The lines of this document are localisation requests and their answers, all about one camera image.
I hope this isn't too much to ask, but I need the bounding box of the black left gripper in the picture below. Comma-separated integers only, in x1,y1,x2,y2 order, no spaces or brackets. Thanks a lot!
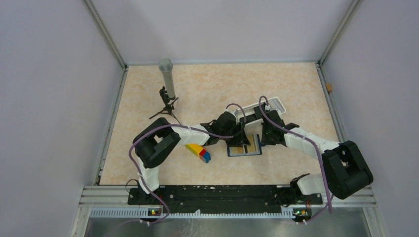
219,122,251,147

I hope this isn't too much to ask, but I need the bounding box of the gold credit card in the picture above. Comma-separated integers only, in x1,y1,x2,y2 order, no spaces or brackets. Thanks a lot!
245,134,260,155
230,147,245,156

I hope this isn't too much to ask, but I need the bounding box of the dark blue card holder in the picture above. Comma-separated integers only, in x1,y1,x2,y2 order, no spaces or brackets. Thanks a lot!
227,134,262,157

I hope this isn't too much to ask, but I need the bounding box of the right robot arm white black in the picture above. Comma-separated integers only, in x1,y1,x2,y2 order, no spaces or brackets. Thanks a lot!
253,103,374,203

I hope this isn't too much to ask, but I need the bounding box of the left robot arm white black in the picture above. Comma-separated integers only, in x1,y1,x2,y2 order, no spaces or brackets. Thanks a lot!
129,112,250,204

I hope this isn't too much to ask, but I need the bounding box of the white card tray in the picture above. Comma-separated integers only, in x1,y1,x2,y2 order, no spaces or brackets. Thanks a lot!
229,96,287,131

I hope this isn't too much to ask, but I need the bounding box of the black card in tray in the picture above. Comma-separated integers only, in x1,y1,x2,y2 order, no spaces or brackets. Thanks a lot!
245,106,263,128

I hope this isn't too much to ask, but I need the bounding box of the red blue toy brick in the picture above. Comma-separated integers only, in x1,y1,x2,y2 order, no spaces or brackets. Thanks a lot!
199,149,211,163

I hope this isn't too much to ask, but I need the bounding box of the yellow green toy brick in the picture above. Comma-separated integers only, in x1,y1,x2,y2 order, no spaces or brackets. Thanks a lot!
185,144,204,157

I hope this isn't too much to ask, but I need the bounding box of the black mini tripod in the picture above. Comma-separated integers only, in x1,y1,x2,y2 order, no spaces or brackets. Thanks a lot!
149,86,181,124

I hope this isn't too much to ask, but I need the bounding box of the grey microphone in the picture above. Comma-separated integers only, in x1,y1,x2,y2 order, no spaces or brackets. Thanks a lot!
158,57,176,100

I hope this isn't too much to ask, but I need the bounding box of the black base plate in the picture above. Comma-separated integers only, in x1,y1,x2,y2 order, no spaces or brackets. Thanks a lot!
127,185,323,214

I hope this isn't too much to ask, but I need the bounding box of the aluminium frame rail right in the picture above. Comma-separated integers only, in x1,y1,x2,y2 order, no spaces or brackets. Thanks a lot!
316,0,363,142

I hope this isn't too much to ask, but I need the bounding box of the aluminium frame rail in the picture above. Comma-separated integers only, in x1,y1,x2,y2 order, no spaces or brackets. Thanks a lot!
83,0,128,186
316,0,363,142

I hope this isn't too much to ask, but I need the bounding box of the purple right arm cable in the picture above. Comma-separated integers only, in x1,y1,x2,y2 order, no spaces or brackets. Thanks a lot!
258,95,335,223

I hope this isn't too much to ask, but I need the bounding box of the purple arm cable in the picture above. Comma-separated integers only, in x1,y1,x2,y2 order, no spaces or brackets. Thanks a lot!
258,95,335,223
128,103,247,225

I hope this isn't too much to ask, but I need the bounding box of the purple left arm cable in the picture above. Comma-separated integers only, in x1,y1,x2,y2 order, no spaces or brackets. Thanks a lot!
128,103,247,225

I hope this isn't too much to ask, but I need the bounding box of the aluminium frame rail left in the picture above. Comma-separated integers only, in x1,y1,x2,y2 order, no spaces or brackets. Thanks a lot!
83,0,128,186

